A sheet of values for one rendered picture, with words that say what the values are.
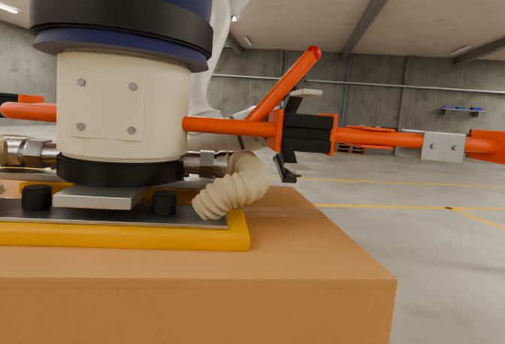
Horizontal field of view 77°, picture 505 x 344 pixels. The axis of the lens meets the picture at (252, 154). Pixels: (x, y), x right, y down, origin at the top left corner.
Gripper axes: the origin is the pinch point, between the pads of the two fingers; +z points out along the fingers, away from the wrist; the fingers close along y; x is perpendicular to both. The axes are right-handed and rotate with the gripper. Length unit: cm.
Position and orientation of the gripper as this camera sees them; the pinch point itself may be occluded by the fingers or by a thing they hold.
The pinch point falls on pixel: (304, 131)
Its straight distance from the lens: 49.4
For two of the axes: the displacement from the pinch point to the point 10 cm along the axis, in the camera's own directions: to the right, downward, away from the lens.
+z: 1.4, 1.3, -9.8
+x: -9.9, -0.6, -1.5
